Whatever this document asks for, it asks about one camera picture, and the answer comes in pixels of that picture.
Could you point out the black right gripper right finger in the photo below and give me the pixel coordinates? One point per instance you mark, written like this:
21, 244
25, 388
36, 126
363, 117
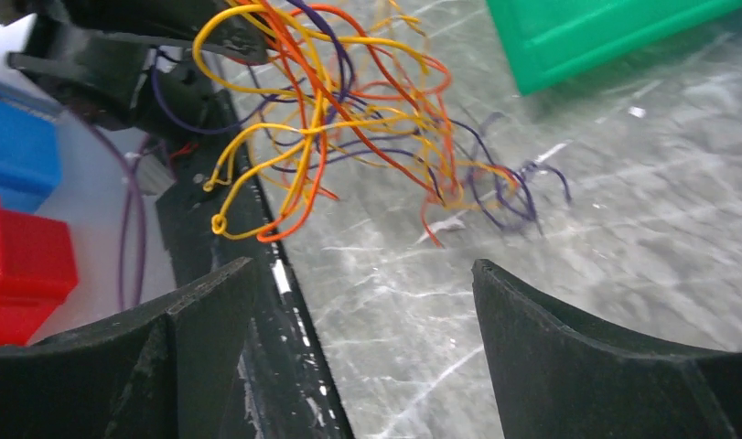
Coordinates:
559, 372

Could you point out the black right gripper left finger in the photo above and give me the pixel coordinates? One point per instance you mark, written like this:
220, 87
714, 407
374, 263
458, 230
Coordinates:
163, 369

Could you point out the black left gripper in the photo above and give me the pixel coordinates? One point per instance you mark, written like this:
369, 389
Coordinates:
119, 85

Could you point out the red plastic bin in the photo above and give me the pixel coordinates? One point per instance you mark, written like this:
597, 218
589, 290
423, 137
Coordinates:
38, 271

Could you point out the blue plastic bin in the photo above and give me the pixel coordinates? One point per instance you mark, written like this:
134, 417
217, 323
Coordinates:
30, 167

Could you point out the green plastic bin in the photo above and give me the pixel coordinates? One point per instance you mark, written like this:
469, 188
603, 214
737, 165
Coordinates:
546, 42

